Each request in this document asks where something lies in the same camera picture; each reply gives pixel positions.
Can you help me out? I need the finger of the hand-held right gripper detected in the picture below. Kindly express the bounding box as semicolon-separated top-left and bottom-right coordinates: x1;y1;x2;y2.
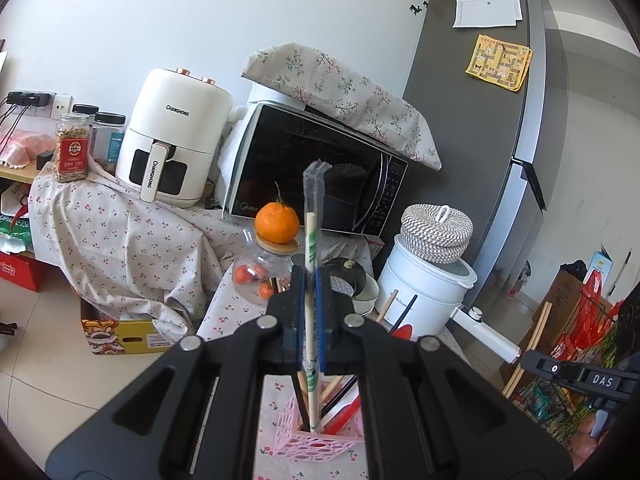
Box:
520;350;581;379

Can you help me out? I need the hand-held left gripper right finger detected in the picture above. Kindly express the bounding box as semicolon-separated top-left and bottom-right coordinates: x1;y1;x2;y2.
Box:
315;265;573;480

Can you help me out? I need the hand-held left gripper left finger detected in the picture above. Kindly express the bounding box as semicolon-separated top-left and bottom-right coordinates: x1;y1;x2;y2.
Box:
46;265;307;480

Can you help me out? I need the plastic chopsticks packet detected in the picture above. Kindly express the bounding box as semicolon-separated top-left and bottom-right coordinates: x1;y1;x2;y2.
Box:
300;159;328;435

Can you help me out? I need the pink perforated plastic basket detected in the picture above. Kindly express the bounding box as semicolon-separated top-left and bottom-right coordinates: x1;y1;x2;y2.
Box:
272;377;366;461

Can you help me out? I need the brown cardboard box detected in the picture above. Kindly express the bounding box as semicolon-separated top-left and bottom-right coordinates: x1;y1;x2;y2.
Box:
520;267;616;361

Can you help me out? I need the glass jar with bamboo lid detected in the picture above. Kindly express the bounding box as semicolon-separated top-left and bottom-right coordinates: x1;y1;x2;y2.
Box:
232;230;301;306

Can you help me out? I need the red plastic bag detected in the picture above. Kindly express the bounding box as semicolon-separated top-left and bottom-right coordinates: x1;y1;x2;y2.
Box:
560;270;626;361

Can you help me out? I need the cherry print tablecloth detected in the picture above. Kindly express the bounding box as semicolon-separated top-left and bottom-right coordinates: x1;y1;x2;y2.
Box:
197;210;386;480

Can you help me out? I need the dark chopstick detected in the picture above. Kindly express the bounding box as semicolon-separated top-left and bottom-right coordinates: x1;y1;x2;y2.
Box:
391;294;418;333

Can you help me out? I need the orange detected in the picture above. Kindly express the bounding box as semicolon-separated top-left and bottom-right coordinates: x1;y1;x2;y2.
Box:
255;201;299;245

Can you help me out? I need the white electric pot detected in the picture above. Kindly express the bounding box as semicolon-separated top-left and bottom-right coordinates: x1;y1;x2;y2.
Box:
377;232;523;363

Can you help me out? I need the blue white box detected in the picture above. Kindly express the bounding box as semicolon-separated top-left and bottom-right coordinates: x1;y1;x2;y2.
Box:
590;245;613;286

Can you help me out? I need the woven grey white basket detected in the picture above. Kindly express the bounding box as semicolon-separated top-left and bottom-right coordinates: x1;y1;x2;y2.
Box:
400;203;474;264

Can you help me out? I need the black microwave oven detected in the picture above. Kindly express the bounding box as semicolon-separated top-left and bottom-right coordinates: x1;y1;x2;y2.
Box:
221;101;408;237

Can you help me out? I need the cherry print cloth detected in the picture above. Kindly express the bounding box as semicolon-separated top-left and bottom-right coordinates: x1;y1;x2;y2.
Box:
27;160;236;333

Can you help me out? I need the white air fryer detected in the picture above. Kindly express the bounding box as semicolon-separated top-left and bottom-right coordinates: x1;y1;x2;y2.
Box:
116;67;233;209

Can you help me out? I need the floral print cloth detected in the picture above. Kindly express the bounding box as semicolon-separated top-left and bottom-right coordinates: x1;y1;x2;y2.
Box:
241;42;443;171

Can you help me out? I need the grey refrigerator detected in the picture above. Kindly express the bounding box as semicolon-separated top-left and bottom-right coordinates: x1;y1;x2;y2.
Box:
402;0;563;321

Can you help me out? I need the black lidded jar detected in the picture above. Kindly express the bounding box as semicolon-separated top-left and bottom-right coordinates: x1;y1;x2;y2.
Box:
71;104;100;126
91;111;127;168

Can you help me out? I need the nut jar with red label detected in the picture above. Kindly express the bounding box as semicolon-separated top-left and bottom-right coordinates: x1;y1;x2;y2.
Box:
54;112;92;183

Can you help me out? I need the green white bag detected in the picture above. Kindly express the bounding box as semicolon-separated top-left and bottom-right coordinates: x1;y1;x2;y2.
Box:
0;212;33;253

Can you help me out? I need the yellow printed paper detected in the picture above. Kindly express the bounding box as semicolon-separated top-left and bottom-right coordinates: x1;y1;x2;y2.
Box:
465;34;533;93

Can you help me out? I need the white paper sheet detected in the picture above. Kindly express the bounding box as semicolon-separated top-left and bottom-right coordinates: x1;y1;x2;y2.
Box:
452;0;523;28

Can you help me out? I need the black wire rack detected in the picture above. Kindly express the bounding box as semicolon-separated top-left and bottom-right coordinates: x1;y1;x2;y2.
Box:
515;300;640;443

